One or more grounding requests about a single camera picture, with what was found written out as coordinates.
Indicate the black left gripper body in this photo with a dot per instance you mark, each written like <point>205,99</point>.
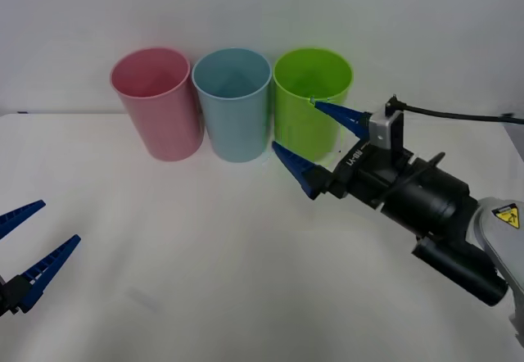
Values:
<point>2,300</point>

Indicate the pink plastic bin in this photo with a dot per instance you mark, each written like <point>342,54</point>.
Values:
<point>163,124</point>

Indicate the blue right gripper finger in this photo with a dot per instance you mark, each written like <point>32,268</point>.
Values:
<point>348,118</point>
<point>303,169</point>

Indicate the green plastic bin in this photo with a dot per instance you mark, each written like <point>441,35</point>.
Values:
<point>299,128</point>

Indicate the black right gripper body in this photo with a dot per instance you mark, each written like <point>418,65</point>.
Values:
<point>364,177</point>

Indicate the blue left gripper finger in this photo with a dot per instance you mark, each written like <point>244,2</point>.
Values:
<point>45,270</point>
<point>16,216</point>

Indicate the pale blue plastic bin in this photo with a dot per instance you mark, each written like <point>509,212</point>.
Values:
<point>235,128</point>

